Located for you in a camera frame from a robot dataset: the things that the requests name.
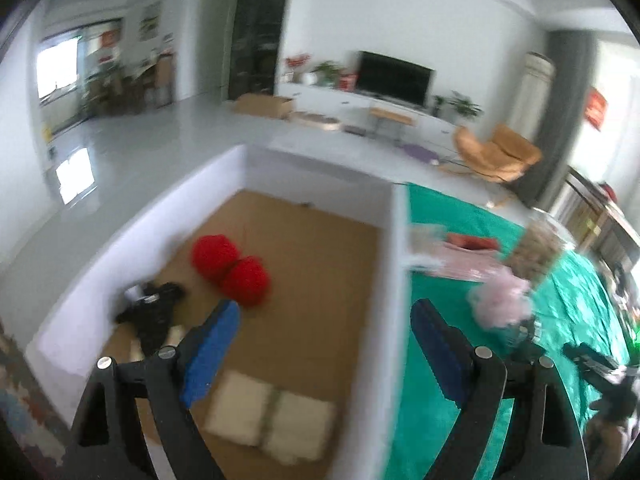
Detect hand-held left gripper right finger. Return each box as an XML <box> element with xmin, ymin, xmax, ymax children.
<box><xmin>410</xmin><ymin>298</ymin><xmax>591</xmax><ymax>480</ymax></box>

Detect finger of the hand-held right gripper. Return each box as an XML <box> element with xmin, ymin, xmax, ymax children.
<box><xmin>562</xmin><ymin>341</ymin><xmax>622</xmax><ymax>377</ymax></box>
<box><xmin>500</xmin><ymin>317</ymin><xmax>548</xmax><ymax>361</ymax></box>

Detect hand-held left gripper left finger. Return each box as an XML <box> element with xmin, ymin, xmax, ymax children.
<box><xmin>70</xmin><ymin>300</ymin><xmax>242</xmax><ymax>480</ymax></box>

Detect pink mesh bath pouf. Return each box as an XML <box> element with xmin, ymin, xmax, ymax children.
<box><xmin>467</xmin><ymin>267</ymin><xmax>531</xmax><ymax>328</ymax></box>

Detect red yarn ball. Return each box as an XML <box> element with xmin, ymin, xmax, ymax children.
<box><xmin>220</xmin><ymin>256</ymin><xmax>272</xmax><ymax>307</ymax></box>
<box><xmin>191</xmin><ymin>235</ymin><xmax>241</xmax><ymax>283</ymax></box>

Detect beige sponge pair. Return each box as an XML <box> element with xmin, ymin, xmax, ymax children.
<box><xmin>205</xmin><ymin>371</ymin><xmax>337</xmax><ymax>463</ymax></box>

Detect red snack packet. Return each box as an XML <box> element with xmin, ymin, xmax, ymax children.
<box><xmin>446</xmin><ymin>232</ymin><xmax>500</xmax><ymax>251</ymax></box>

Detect white cardboard box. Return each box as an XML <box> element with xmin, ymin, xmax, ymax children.
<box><xmin>25</xmin><ymin>144</ymin><xmax>413</xmax><ymax>480</ymax></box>

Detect person's right forearm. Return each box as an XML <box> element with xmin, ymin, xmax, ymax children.
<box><xmin>582</xmin><ymin>417</ymin><xmax>640</xmax><ymax>480</ymax></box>

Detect green velvet tablecloth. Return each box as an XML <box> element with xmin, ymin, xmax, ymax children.
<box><xmin>390</xmin><ymin>182</ymin><xmax>633</xmax><ymax>480</ymax></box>

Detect clear plastic snack jar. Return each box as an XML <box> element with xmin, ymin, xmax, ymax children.
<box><xmin>505</xmin><ymin>212</ymin><xmax>568</xmax><ymax>293</ymax></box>

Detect pink packaged cloth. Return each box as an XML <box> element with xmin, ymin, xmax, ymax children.
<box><xmin>410</xmin><ymin>247</ymin><xmax>501</xmax><ymax>281</ymax></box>

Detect wooden slatted rack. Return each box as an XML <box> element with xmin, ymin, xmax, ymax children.
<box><xmin>547</xmin><ymin>165</ymin><xmax>640</xmax><ymax>281</ymax></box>

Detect orange lounge chair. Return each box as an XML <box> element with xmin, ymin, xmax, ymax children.
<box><xmin>452</xmin><ymin>122</ymin><xmax>543</xmax><ymax>196</ymax></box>

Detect patterned rug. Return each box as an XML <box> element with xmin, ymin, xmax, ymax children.
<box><xmin>0</xmin><ymin>317</ymin><xmax>73</xmax><ymax>461</ymax></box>

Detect purple floor mat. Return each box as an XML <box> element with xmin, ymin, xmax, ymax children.
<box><xmin>401</xmin><ymin>143</ymin><xmax>438</xmax><ymax>163</ymax></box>

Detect grey curtain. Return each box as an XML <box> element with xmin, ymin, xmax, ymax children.
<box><xmin>515</xmin><ymin>30</ymin><xmax>598</xmax><ymax>208</ymax></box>

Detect large green potted plant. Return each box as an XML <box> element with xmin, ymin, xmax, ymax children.
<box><xmin>447</xmin><ymin>91</ymin><xmax>483</xmax><ymax>123</ymax></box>

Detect wooden stool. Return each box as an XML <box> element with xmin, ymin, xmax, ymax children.
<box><xmin>370</xmin><ymin>106</ymin><xmax>420</xmax><ymax>143</ymax></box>

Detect standing air conditioner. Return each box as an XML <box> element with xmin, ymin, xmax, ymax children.
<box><xmin>510</xmin><ymin>51</ymin><xmax>557</xmax><ymax>136</ymax></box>

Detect brown cardboard box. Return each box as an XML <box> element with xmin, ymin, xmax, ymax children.
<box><xmin>234</xmin><ymin>92</ymin><xmax>296</xmax><ymax>120</ymax></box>

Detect white tv cabinet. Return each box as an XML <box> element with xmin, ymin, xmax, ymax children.
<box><xmin>275</xmin><ymin>82</ymin><xmax>458</xmax><ymax>148</ymax></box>

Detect wooden dining chair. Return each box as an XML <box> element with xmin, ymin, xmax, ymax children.
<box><xmin>152</xmin><ymin>52</ymin><xmax>176</xmax><ymax>106</ymax></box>

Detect black television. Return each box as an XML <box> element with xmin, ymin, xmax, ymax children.
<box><xmin>356</xmin><ymin>50</ymin><xmax>435</xmax><ymax>108</ymax></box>

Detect red flowers in vase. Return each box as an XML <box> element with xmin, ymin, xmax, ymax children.
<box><xmin>285</xmin><ymin>52</ymin><xmax>311</xmax><ymax>83</ymax></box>

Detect green and red houseplant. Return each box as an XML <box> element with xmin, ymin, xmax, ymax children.
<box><xmin>311</xmin><ymin>60</ymin><xmax>346</xmax><ymax>88</ymax></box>

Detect dark glass cabinet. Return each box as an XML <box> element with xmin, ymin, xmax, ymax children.
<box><xmin>228</xmin><ymin>0</ymin><xmax>296</xmax><ymax>103</ymax></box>

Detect red wall hanging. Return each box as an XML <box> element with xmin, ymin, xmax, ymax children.
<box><xmin>582</xmin><ymin>86</ymin><xmax>609</xmax><ymax>132</ymax></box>

